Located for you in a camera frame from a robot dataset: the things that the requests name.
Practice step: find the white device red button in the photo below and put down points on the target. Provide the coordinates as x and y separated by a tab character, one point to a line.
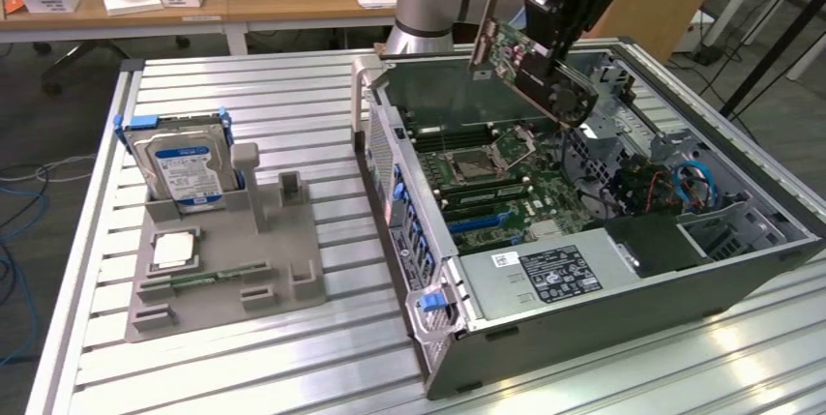
688	38

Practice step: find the grey plastic parts rack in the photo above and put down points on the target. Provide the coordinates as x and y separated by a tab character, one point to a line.
226	250

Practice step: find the blue case release latch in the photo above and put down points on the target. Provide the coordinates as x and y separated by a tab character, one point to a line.
433	301

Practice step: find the silver socket cover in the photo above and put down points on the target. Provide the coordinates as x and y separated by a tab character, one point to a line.
517	144

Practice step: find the black graphics card green board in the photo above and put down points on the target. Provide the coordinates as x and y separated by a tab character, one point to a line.
562	91

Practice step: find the blue slot clip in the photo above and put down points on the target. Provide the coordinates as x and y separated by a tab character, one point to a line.
398	191

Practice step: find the grey power supply unit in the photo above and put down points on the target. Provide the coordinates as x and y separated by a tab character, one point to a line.
497	289

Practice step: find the dark grey open PC case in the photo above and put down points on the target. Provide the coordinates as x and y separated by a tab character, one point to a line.
581	337

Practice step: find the black office chair base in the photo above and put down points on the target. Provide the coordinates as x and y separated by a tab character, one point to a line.
52	85

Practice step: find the orange box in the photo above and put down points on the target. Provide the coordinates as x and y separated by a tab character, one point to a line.
11	4

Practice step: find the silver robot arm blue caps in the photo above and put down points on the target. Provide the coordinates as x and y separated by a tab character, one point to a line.
426	4

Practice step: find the black foot pedal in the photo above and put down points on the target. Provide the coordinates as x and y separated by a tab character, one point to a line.
710	54

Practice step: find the green RAM stick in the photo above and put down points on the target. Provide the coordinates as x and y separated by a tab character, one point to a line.
483	196
201	280

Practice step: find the hard disk in blue caddy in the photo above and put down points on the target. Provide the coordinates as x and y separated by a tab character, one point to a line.
181	168

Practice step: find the black castor wheel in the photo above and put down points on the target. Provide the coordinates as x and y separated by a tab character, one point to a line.
183	41

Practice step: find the grey perforated disk bay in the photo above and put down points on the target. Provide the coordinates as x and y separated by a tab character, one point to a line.
742	231

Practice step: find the green motherboard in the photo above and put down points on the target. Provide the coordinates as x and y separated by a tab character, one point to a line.
549	192

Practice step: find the silver metal disk bay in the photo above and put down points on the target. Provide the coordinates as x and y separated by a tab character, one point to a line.
606	144

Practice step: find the silver CPU chip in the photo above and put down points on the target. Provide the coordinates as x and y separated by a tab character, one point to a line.
174	250

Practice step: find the blue expansion slot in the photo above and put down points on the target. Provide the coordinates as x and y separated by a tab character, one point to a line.
478	224

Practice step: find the CPU socket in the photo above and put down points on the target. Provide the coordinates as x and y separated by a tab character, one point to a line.
474	163

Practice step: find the silver chipset heat sink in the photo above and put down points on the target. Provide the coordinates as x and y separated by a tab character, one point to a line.
549	229

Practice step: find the black tripod pole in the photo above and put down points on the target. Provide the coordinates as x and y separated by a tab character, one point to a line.
774	46

